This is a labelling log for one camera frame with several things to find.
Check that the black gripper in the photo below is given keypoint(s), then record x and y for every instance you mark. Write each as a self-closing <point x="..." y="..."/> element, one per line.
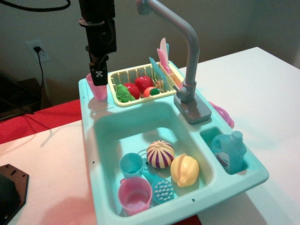
<point x="101" y="41"/>

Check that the pink plastic cup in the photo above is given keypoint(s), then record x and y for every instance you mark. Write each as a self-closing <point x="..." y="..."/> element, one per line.
<point x="99" y="92"/>

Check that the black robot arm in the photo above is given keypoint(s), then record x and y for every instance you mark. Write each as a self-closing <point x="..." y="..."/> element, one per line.
<point x="98" y="21"/>

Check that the blue plastic cup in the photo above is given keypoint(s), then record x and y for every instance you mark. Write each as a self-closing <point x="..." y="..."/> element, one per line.
<point x="131" y="165"/>

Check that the teal toy sink unit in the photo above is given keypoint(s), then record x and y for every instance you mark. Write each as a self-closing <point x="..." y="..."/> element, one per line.
<point x="112" y="129"/>

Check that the green toy pepper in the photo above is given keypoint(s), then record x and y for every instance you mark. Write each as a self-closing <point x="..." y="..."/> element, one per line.
<point x="123" y="94"/>

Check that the red toy tomato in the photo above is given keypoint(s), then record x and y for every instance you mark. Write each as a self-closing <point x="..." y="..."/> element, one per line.
<point x="133" y="89"/>

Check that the red toy strawberry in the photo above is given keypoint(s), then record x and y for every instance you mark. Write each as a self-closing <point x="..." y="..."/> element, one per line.
<point x="143" y="82"/>

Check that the orange toy carrot piece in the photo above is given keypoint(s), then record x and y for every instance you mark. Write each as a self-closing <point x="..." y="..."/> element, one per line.
<point x="150" y="91"/>

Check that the blue toy plate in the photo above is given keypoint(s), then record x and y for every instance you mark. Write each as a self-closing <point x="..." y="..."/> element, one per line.
<point x="159" y="74"/>

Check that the pink toy knife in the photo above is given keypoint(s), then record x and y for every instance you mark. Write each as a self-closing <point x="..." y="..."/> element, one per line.
<point x="163" y="55"/>

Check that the green toy utensil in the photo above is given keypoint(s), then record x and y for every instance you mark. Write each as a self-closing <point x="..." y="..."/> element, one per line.
<point x="167" y="51"/>

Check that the yellow dish rack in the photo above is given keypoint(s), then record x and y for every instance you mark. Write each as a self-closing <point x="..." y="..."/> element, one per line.
<point x="174" y="79"/>

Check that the dark furniture at left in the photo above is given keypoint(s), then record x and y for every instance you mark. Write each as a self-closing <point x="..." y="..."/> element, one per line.
<point x="19" y="98"/>

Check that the grey toy faucet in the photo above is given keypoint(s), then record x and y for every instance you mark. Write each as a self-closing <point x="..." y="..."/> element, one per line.
<point x="187" y="101"/>

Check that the purple striped toy onion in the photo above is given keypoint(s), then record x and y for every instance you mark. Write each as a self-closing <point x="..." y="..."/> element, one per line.
<point x="160" y="154"/>

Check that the red cloth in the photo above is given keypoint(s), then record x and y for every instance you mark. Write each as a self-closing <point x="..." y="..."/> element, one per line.
<point x="42" y="120"/>

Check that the pink plastic mug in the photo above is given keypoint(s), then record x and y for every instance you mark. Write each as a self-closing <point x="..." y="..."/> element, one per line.
<point x="135" y="195"/>

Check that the pink toy plate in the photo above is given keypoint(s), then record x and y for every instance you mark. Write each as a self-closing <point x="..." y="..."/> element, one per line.
<point x="224" y="114"/>

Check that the yellow toy lemon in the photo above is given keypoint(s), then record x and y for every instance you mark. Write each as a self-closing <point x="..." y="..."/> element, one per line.
<point x="184" y="170"/>

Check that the teal dish brush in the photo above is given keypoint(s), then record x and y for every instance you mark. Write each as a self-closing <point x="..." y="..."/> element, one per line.
<point x="162" y="189"/>

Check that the blue detergent bottle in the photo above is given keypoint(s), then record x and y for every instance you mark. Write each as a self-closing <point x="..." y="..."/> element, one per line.
<point x="229" y="151"/>

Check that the white wall outlet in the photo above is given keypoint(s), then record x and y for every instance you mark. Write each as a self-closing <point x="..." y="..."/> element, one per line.
<point x="43" y="55"/>

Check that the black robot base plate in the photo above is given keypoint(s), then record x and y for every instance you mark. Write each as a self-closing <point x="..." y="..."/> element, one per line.
<point x="13" y="192"/>

